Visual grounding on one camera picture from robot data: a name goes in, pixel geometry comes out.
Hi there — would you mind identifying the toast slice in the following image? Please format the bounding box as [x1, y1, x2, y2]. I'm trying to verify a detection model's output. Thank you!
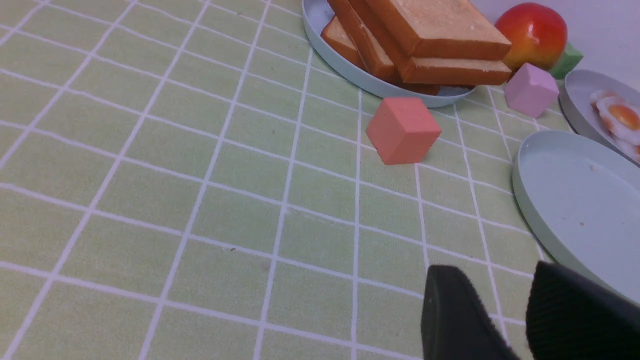
[329, 0, 512, 87]
[366, 0, 512, 61]
[321, 16, 441, 96]

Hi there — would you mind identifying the green cube block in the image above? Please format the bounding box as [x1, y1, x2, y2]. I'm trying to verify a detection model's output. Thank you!
[549, 41, 584, 80]

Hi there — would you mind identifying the red yellow toy apple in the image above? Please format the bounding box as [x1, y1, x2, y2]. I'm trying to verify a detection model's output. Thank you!
[494, 2, 569, 73]

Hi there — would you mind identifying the toast slice bottom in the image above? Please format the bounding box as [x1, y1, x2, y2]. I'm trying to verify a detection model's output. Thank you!
[321, 16, 441, 96]

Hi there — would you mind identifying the salmon cube block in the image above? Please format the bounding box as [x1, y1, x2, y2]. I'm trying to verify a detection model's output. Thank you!
[365, 96, 442, 166]

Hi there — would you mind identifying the sandwich plate light blue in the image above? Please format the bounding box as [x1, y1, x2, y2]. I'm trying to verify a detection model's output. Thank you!
[511, 130, 640, 304]

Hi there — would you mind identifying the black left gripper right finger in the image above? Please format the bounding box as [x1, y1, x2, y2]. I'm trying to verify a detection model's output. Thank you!
[526, 260, 640, 360]

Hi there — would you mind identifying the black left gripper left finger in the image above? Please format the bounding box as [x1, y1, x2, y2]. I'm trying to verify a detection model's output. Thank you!
[421, 265, 518, 360]

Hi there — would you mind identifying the egg plate light blue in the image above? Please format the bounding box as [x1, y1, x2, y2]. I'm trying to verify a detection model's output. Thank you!
[558, 69, 640, 167]

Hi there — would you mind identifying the toast slice middle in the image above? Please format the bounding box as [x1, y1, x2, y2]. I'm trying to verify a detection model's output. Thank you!
[329, 0, 512, 87]

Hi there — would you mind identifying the fried egg toy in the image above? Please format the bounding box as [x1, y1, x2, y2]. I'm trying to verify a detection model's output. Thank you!
[595, 96, 640, 146]
[612, 136, 640, 163]

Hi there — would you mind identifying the green checkered tablecloth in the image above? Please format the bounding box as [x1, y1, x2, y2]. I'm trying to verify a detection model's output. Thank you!
[0, 0, 571, 360]

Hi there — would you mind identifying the fried egg toy front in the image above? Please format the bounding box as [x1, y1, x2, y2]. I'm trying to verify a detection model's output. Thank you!
[612, 136, 640, 163]

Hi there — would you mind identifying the bread plate light blue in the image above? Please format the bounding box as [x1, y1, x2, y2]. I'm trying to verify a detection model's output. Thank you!
[301, 0, 476, 109]

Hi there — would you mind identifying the toast slice top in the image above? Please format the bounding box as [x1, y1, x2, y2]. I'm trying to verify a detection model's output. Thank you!
[366, 0, 512, 61]

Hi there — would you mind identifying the pink cube block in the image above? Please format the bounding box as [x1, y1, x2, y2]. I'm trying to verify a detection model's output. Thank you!
[504, 63, 560, 119]

